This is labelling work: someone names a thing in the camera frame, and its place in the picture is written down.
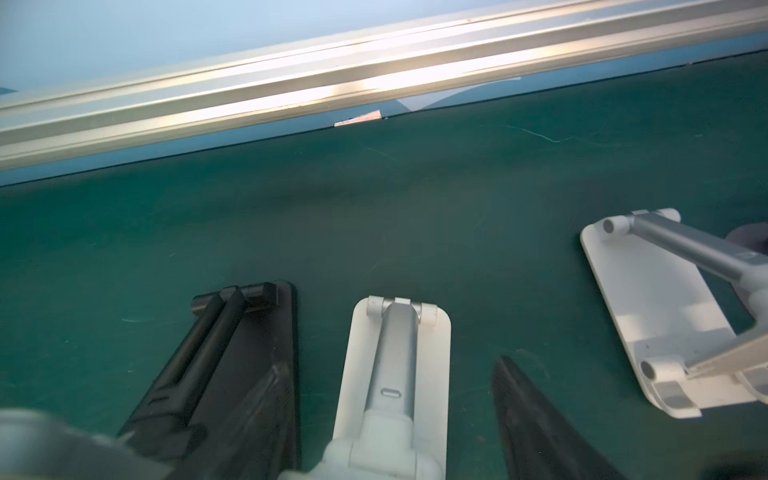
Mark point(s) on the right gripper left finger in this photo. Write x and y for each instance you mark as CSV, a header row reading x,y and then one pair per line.
x,y
258,439

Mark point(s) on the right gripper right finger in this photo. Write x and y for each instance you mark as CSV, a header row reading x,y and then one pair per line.
x,y
537,440

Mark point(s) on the white phone stand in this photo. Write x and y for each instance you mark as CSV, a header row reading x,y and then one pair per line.
x,y
690,309

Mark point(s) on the black phone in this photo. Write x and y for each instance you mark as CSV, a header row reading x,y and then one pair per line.
x,y
35,445

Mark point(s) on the black stand back left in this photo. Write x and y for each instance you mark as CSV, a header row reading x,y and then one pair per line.
x,y
239,334

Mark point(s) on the aluminium frame back bar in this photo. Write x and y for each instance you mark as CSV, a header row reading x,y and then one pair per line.
x,y
352,69

